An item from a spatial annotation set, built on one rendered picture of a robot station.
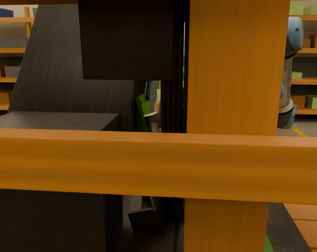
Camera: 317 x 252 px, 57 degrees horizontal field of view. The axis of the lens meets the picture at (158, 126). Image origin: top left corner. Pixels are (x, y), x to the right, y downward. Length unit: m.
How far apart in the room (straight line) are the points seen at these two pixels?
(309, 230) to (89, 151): 0.76
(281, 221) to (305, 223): 0.09
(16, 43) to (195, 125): 6.35
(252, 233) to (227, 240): 0.05
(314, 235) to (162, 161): 0.67
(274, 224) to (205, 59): 0.65
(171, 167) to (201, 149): 0.05
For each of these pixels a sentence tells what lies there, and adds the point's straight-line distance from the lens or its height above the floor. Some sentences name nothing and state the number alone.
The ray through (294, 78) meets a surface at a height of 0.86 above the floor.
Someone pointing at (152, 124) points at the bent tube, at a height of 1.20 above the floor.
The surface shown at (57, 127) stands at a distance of 0.67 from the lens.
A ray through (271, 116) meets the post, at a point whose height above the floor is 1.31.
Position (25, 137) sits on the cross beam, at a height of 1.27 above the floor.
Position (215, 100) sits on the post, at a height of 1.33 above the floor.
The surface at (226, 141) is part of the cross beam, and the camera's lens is 0.44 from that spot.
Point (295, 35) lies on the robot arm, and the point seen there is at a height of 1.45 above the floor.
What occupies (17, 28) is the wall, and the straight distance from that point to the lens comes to 7.33.
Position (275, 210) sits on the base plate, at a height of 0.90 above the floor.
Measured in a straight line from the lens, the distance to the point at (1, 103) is 7.09.
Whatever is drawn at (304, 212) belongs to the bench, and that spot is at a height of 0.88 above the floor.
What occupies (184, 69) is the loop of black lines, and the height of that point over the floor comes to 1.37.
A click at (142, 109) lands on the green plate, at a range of 0.83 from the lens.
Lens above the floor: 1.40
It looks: 15 degrees down
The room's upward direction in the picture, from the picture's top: straight up
